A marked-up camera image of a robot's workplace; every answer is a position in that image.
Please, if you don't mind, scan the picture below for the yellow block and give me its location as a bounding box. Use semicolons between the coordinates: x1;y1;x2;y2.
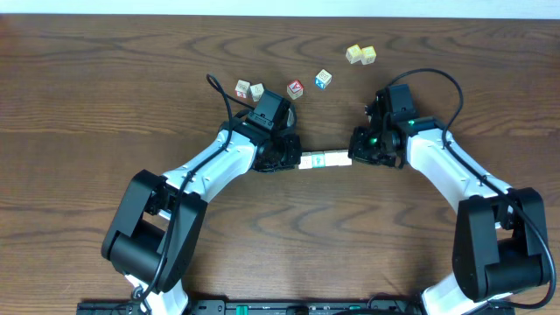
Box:
346;45;362;64
311;151;326;168
360;45;377;65

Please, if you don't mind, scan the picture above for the green sided white block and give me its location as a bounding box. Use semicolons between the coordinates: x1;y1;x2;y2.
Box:
338;150;353;166

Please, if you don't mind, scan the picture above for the white block with figure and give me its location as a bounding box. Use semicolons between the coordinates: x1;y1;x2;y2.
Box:
324;150;340;167

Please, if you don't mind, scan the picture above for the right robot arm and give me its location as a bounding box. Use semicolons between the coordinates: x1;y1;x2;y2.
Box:
348;85;557;314

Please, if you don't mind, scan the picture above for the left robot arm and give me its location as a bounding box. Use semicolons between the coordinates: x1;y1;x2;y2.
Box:
101;91;302;314

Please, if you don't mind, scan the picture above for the red letter A block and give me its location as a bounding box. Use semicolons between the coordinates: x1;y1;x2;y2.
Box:
287;80;304;100

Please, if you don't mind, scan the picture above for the white block blue side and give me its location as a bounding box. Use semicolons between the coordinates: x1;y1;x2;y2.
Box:
249;83;265;102

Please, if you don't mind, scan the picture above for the white block red number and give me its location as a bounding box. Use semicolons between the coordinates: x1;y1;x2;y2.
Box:
234;80;250;99

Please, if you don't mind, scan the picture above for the blue sided picture block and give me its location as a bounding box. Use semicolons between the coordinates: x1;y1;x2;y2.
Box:
315;69;333;89

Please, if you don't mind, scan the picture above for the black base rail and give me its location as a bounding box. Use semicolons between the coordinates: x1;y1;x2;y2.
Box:
76;297;515;315

